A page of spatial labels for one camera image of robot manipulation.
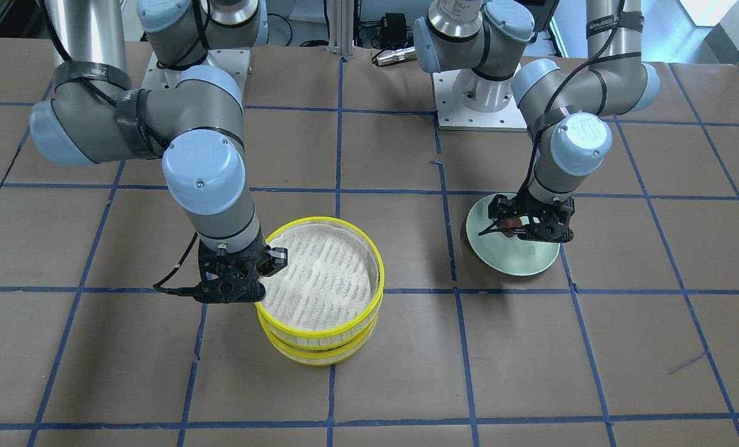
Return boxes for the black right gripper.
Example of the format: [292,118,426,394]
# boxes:
[196,240,288,304]

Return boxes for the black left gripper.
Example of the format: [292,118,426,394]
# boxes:
[478,194,574,243]

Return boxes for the brown bun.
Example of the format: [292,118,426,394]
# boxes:
[497,218,523,238]

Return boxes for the yellow top steamer layer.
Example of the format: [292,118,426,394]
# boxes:
[256,216,386,350]

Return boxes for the yellow steamer layer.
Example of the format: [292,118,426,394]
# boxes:
[258,316,378,367]
[256,216,386,350]

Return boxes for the white top steamer cloth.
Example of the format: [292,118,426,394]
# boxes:
[261,223,379,332]

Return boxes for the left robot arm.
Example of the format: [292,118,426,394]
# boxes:
[413,1,660,243]

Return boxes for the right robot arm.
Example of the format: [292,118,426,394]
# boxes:
[29,1,288,304]

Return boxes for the yellow bottom steamer layer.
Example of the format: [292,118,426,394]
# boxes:
[258,316,378,367]

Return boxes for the light green plate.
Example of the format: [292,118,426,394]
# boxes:
[466,195,560,276]

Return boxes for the silver cylindrical connector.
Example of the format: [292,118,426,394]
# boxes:
[371,47,417,67]

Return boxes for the black power adapter box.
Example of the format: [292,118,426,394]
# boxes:
[379,12,407,47]

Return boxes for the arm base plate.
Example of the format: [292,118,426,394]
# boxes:
[432,67,527,132]
[140,48,251,94]

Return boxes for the aluminium frame post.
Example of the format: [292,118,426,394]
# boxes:
[326,0,356,60]

